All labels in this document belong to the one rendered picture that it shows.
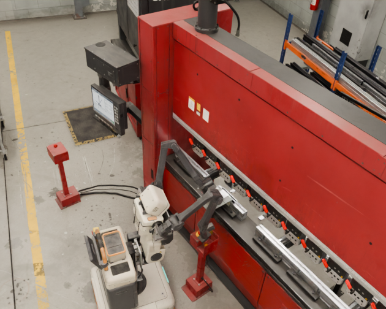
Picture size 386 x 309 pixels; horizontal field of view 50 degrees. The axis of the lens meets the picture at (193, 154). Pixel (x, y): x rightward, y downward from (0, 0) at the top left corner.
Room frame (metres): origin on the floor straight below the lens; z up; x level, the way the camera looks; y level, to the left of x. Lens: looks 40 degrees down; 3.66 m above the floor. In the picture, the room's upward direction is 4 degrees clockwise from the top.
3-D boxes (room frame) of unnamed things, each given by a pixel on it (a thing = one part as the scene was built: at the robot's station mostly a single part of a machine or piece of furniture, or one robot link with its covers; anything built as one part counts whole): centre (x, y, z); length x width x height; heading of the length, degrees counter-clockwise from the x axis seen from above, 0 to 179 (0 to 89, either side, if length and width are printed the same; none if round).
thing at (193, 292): (2.29, -0.12, 0.06); 0.25 x 0.20 x 0.12; 130
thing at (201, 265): (2.31, -0.15, 0.39); 0.05 x 0.05 x 0.54; 40
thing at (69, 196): (3.35, 1.45, 0.41); 0.25 x 0.20 x 0.83; 128
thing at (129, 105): (3.51, 0.68, 1.17); 0.40 x 0.24 x 0.07; 38
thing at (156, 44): (3.53, 0.13, 1.15); 0.85 x 0.25 x 2.30; 128
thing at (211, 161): (2.83, -0.19, 1.26); 0.15 x 0.09 x 0.17; 38
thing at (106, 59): (3.36, 0.79, 1.53); 0.51 x 0.25 x 0.85; 47
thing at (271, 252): (2.14, -0.66, 0.89); 0.30 x 0.05 x 0.03; 38
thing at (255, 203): (2.36, -0.56, 1.26); 0.15 x 0.09 x 0.17; 38
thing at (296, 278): (1.83, -0.91, 0.89); 0.30 x 0.05 x 0.03; 38
